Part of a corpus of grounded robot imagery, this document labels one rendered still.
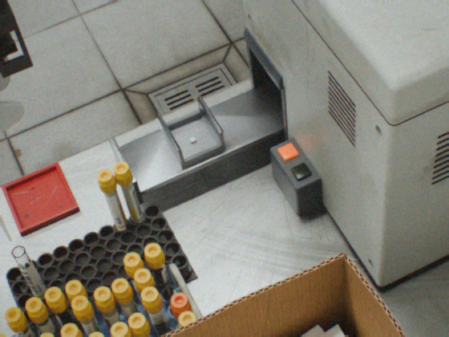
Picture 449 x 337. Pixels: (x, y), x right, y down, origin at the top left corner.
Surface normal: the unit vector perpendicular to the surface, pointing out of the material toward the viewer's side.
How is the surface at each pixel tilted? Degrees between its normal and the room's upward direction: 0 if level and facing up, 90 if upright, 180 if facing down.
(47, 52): 0
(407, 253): 90
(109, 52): 0
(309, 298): 89
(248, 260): 0
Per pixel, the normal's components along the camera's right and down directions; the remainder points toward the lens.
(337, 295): 0.39, 0.72
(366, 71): -0.90, 0.40
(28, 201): -0.10, -0.59
